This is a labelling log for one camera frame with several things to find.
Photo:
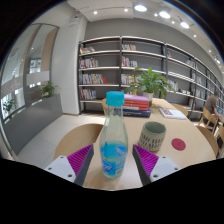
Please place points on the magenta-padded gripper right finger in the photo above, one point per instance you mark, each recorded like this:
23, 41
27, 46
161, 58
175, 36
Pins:
163, 166

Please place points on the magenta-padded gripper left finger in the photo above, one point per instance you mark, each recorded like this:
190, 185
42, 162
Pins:
59, 166

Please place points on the clear bottle with turquoise cap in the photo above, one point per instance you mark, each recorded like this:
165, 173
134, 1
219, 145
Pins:
114, 150

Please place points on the flat round red coaster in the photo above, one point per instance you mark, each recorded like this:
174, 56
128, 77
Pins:
178, 144

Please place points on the grey patterned ceramic mug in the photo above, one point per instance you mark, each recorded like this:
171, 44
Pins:
151, 138

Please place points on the light wooden chair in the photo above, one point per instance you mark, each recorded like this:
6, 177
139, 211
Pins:
207, 138
181, 109
104, 106
78, 138

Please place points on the open magazine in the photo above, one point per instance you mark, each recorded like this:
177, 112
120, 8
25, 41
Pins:
171, 113

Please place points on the slatted wooden chair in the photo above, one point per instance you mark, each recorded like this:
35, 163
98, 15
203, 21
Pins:
206, 118
221, 136

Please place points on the red book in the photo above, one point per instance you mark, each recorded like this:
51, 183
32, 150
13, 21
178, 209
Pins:
136, 105

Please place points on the pink book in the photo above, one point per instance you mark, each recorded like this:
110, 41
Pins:
136, 97

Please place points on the small green ledge plant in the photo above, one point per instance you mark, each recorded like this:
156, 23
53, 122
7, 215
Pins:
47, 90
9, 106

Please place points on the person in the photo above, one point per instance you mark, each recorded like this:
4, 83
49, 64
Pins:
210, 105

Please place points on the green potted plant, white pot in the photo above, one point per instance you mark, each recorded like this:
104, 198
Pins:
150, 82

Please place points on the grey bookshelf unit with books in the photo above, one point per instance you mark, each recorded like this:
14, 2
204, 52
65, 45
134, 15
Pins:
100, 68

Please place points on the round ceiling lights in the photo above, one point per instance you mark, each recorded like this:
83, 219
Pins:
164, 14

